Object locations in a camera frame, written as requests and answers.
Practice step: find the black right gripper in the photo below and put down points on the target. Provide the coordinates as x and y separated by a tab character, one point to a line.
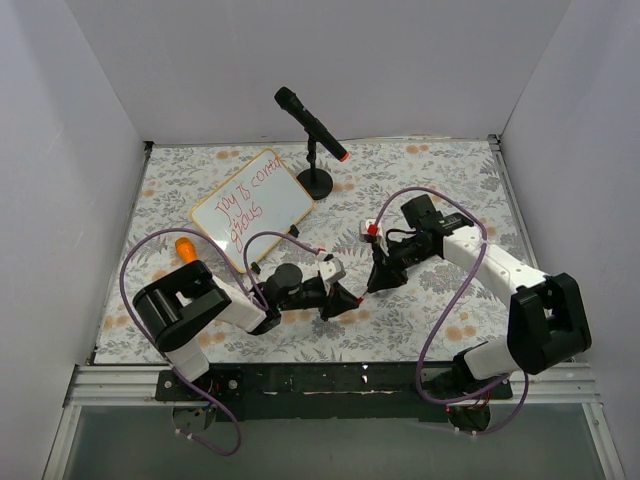
388	262

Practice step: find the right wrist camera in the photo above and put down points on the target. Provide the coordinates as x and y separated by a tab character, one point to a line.
372	233

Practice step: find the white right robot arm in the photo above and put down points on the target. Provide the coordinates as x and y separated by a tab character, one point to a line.
547	322

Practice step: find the floral patterned table mat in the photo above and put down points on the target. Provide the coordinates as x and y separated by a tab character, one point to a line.
375	181

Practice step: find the black round microphone stand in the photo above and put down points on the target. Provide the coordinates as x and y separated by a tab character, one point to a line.
317	182

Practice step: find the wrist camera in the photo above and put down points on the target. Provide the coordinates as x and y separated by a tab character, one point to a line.
372	233
330	268

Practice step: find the wire whiteboard easel stand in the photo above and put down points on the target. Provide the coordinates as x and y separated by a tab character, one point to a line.
292	232

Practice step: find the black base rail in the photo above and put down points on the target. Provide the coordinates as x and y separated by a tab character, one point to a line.
272	391

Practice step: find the yellow framed whiteboard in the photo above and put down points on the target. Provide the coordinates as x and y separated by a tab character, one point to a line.
264	195

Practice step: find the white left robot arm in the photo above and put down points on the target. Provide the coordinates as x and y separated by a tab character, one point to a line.
176	308

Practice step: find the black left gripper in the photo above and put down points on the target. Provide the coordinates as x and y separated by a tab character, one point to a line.
329	298

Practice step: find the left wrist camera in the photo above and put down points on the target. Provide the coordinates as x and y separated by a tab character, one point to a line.
330	268

